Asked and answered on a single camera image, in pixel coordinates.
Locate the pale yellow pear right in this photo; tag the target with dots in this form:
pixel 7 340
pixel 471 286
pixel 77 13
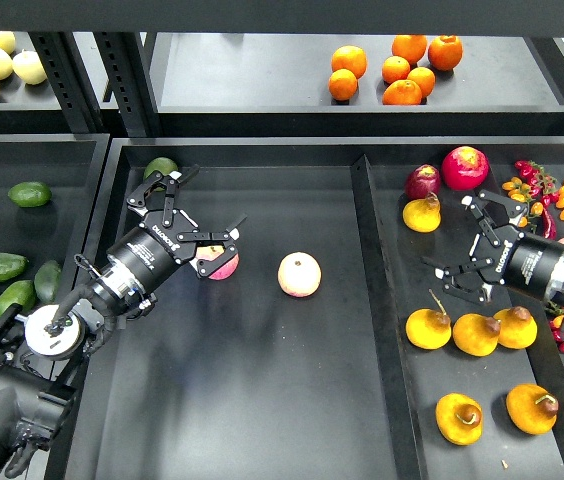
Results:
pixel 28 67

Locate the orange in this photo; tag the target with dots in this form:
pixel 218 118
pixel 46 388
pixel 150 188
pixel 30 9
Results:
pixel 402 92
pixel 412 48
pixel 425 78
pixel 342 85
pixel 350 57
pixel 445 52

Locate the orange centre small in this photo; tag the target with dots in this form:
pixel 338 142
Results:
pixel 395 68

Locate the pink apple left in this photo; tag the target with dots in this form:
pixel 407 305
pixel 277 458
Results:
pixel 215 262

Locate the green avocado upper left tray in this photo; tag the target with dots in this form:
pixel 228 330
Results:
pixel 30 194

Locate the black centre tray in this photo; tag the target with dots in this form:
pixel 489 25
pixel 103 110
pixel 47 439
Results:
pixel 238 380

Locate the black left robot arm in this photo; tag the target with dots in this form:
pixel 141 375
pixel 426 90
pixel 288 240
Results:
pixel 41 351

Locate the orange front bottom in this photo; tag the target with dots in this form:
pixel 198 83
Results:
pixel 402 92

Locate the light green avocado left tray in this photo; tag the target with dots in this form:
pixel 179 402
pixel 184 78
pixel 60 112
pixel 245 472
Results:
pixel 20 292

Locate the black tray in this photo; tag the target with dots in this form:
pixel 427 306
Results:
pixel 238 380
pixel 71 165

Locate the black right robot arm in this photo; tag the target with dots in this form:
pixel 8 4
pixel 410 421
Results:
pixel 503 255

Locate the upper cherry tomato bunch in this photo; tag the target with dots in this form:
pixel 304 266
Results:
pixel 538 188

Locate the big red apple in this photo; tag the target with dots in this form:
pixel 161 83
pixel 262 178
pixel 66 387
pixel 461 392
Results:
pixel 464 168

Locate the orange far left top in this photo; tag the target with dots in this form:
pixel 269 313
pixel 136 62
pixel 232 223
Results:
pixel 350 57

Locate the black shelf frame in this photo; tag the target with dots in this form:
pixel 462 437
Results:
pixel 541 21

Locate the black left tray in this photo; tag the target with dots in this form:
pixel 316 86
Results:
pixel 71 165

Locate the pale pink apple centre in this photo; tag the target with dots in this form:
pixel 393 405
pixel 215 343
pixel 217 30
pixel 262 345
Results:
pixel 299 274

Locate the red chili pepper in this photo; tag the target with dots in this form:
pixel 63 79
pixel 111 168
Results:
pixel 549 225

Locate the orange top right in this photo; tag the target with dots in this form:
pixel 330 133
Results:
pixel 445 52

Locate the orange far left bottom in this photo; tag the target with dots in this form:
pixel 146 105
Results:
pixel 342 85

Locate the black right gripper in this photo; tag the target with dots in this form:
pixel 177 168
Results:
pixel 526 263

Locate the green avocado at tray wall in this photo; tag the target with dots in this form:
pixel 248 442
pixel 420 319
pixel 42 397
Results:
pixel 46 281

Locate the orange right middle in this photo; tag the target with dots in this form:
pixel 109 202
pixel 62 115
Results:
pixel 425 78

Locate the green avocado at tray corner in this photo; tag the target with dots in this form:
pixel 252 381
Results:
pixel 164 165

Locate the dark red small apple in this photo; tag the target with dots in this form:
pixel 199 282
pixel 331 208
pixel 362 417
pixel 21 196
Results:
pixel 423 180

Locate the orange top middle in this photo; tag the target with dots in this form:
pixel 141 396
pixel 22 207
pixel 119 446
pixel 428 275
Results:
pixel 412 48

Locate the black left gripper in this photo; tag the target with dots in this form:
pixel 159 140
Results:
pixel 151 252

